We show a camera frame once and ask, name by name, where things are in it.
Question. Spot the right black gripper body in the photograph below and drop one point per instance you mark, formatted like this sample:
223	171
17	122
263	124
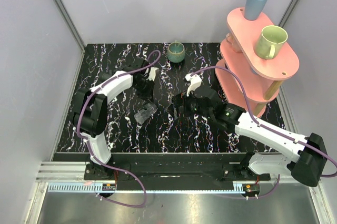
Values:
190	105

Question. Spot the teal ceramic bowl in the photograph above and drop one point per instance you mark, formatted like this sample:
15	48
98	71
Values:
175	52

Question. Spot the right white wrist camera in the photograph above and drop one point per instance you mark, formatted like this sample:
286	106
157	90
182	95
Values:
194	83

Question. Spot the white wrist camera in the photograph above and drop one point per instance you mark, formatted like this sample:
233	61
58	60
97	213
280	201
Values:
151	74
194	83

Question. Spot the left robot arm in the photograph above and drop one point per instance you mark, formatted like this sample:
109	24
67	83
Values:
90	111

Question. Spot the aluminium rail frame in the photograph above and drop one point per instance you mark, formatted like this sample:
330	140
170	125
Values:
69	177

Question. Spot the green ceramic mug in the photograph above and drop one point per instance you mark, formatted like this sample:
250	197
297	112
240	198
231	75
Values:
271	40

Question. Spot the pink three-tier shelf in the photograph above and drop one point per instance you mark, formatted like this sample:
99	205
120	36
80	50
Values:
246	79

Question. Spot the blue plastic cup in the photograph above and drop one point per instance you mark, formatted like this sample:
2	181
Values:
253	8

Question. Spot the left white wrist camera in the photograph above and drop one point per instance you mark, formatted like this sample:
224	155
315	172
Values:
151	74

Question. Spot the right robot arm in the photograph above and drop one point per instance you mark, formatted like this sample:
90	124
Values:
302	157

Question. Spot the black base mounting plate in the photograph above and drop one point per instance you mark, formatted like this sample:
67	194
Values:
221	166

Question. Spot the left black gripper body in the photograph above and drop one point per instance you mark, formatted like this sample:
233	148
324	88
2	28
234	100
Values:
145	93

